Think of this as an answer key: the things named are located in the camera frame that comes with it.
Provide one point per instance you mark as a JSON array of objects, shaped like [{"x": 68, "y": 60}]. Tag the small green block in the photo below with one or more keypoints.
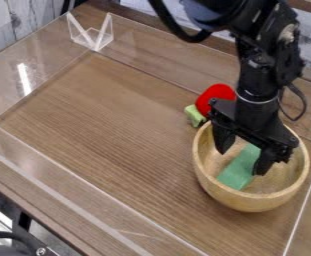
[{"x": 195, "y": 118}]

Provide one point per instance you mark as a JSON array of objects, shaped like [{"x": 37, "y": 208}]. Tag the green rectangular block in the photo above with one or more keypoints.
[{"x": 236, "y": 174}]

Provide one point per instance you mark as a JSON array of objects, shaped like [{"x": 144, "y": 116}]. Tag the clear acrylic corner bracket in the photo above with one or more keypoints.
[{"x": 91, "y": 38}]

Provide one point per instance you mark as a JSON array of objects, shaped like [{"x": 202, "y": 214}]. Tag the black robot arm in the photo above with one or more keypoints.
[{"x": 266, "y": 31}]

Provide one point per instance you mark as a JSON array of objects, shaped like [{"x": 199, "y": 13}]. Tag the black table leg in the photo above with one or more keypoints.
[{"x": 21, "y": 224}]

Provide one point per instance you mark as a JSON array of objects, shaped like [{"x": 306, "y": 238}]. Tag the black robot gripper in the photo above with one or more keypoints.
[{"x": 254, "y": 121}]

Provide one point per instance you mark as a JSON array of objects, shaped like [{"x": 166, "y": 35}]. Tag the red plush ball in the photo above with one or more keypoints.
[{"x": 216, "y": 91}]

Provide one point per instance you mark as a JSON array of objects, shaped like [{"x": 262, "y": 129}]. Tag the clear acrylic front barrier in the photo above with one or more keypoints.
[{"x": 99, "y": 225}]

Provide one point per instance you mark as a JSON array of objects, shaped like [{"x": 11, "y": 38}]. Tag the light wooden bowl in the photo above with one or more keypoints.
[{"x": 268, "y": 191}]

